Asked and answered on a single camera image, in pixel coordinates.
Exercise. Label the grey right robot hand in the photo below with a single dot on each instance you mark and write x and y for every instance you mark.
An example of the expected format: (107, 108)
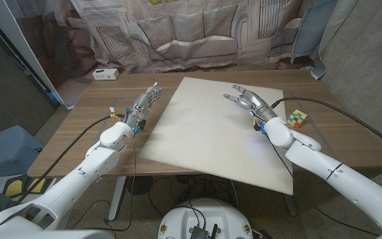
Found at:
(252, 99)

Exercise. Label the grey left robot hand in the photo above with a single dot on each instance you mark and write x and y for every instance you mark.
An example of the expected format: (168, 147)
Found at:
(143, 103)

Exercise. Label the white memory foam sheet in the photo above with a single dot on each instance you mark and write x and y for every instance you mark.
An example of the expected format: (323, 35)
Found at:
(216, 132)

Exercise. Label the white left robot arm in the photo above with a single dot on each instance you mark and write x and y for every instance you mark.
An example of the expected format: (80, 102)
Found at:
(68, 184)

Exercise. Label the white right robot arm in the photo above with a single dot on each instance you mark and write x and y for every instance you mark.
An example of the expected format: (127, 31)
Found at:
(333, 172)

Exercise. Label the multicoloured Rubik's cube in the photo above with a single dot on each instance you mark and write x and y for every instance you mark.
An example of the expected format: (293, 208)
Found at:
(297, 118)

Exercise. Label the white power strip box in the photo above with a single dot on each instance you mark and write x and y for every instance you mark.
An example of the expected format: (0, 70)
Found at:
(105, 74)

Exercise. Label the printed living room backdrop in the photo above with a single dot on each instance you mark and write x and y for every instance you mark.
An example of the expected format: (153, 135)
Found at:
(164, 34)

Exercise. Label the white table leg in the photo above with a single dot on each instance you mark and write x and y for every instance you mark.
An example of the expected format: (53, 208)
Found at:
(116, 197)

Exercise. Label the white robot torso base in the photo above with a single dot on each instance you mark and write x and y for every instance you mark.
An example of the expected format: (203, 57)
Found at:
(205, 219)

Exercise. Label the blue grey bin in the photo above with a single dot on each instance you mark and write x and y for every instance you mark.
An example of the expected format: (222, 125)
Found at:
(7, 153)

